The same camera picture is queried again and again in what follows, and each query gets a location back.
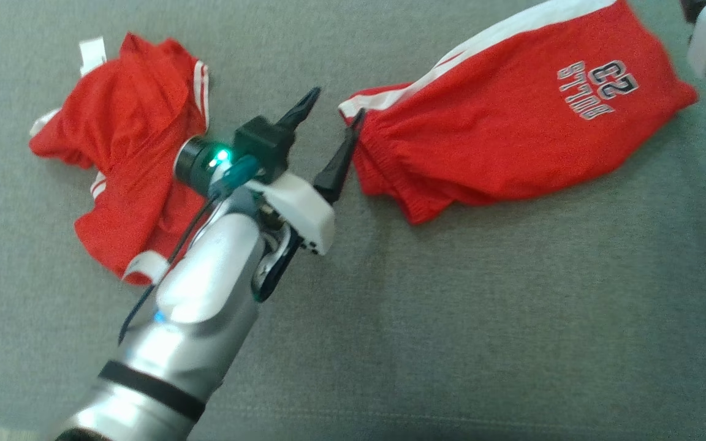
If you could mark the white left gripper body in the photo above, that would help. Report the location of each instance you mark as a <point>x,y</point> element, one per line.
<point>301,211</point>

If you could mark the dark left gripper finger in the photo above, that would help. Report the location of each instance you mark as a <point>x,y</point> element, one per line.
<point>301,110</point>
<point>336,174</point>

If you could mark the red basketball jersey white trim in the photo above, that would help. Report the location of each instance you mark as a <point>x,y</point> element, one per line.
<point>132,122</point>

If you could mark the red shorts with white stripe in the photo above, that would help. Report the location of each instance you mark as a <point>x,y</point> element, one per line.
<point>512,135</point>

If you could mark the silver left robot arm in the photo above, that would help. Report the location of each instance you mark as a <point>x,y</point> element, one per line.
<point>206,288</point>

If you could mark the grey sofa seat cushion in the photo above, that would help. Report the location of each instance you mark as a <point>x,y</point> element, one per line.
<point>451,318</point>

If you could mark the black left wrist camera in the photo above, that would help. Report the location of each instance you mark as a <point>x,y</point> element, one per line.
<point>261,141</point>

